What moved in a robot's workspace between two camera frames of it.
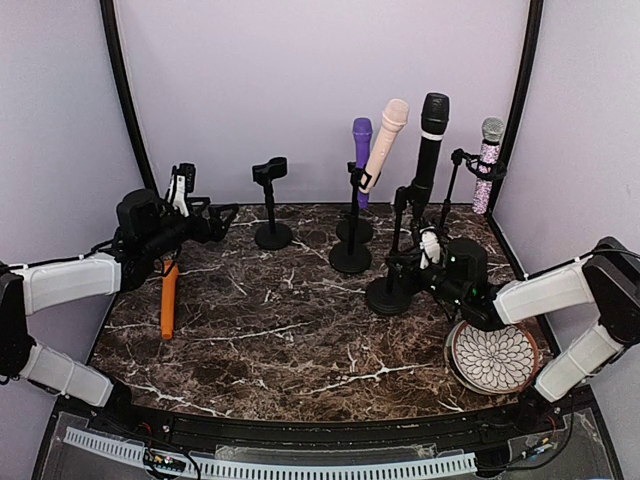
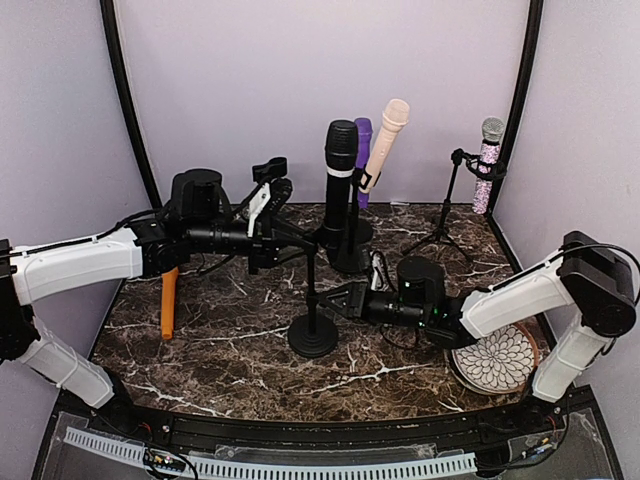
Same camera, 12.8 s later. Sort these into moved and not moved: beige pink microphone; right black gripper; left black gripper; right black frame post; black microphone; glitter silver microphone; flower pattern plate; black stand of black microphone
Moved: black microphone; left black gripper; right black gripper; black stand of black microphone
Not moved: flower pattern plate; glitter silver microphone; right black frame post; beige pink microphone
